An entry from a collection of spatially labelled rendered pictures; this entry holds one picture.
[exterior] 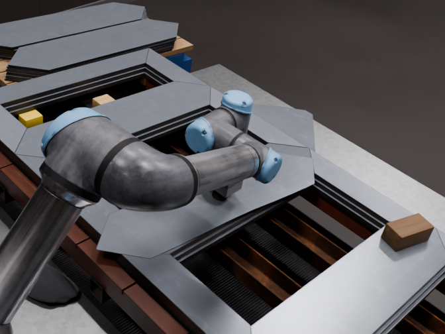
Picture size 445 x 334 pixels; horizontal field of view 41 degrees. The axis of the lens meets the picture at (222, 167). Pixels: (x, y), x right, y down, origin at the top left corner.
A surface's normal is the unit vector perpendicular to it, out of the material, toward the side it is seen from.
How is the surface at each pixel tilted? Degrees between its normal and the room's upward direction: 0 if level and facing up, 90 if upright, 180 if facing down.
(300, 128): 0
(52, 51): 0
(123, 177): 60
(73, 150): 51
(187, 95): 0
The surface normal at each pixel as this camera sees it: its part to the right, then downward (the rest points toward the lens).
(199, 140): -0.59, 0.40
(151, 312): 0.15, -0.80
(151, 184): 0.36, 0.14
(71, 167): -0.05, -0.04
